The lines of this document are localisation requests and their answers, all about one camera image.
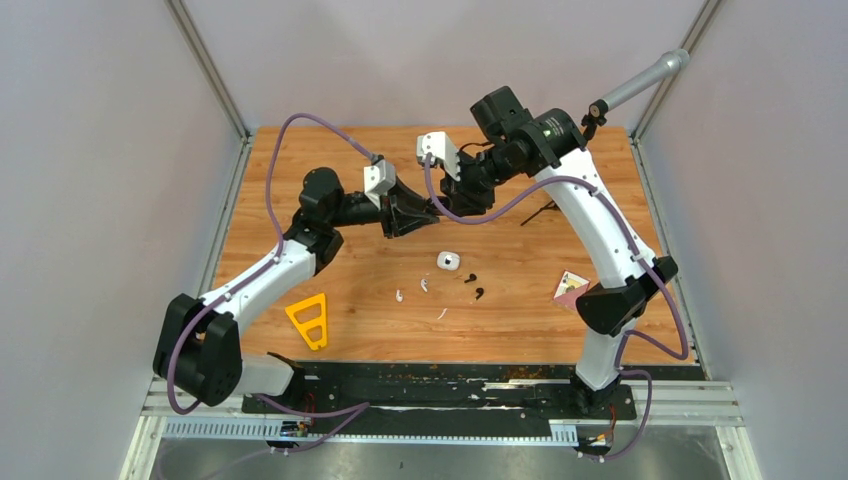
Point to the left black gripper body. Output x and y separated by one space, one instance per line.
390 215

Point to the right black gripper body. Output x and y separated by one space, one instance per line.
477 183

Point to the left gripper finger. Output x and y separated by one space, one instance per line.
422 206
406 223

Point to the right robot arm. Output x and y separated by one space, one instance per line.
551 149

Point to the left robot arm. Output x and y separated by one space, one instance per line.
199 349

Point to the white earbud charging case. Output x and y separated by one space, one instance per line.
449 261

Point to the red playing card box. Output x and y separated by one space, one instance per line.
569 288

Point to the black tripod stand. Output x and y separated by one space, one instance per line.
590 123

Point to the yellow triangular plastic piece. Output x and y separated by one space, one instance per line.
310 318

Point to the grey metal cylinder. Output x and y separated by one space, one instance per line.
669 64

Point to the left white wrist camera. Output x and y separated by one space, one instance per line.
378 179

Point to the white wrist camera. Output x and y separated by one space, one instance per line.
437 149
378 179

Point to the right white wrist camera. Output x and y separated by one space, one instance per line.
437 149

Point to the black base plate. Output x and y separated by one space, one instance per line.
538 388

